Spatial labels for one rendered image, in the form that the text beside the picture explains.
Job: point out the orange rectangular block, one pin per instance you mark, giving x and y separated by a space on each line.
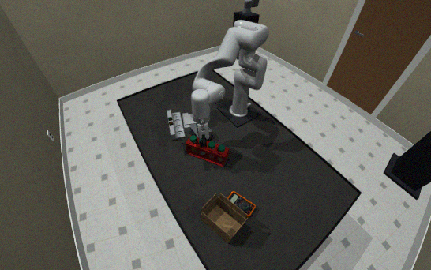
242 203

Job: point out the brown cardboard box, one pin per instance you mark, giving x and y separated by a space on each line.
228 216

